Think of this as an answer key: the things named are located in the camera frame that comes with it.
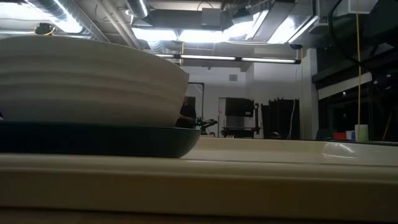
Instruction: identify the black curtain panel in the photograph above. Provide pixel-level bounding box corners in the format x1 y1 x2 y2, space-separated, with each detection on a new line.
261 98 301 140

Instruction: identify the dark blue round plate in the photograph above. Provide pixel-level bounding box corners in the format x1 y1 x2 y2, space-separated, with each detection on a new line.
0 119 201 159

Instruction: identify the person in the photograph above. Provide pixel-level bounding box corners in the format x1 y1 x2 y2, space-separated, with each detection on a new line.
175 95 198 129

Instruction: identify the black ceiling camera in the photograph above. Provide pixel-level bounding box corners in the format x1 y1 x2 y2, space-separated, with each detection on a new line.
34 22 57 36

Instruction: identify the black monitor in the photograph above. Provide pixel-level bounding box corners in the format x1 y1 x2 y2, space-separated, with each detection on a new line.
224 97 255 118

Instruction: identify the white cylinder container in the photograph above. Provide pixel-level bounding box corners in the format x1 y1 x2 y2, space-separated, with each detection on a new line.
354 124 369 142

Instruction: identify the white ribbed bowl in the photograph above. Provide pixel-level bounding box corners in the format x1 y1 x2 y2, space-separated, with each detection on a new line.
0 35 190 128

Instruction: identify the beige plastic tray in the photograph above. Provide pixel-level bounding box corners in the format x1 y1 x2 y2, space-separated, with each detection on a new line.
0 136 398 223

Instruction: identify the round silver air duct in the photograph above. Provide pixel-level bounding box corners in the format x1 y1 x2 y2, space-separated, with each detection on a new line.
125 0 150 19

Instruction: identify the black hanging cable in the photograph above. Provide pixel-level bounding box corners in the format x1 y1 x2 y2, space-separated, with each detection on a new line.
327 0 363 67

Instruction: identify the long ceiling light fixture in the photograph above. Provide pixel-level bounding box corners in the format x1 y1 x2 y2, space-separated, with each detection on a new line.
154 53 302 65

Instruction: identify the black metal stand frame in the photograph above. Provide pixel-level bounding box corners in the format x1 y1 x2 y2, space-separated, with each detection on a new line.
187 82 206 119

